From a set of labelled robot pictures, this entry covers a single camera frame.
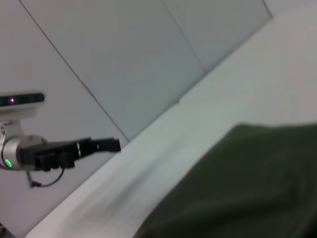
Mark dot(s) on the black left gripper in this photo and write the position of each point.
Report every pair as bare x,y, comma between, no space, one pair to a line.
47,153

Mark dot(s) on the dark green shirt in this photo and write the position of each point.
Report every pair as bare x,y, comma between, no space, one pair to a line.
235,186

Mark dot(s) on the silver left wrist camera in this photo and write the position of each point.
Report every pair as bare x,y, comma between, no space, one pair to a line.
22,99

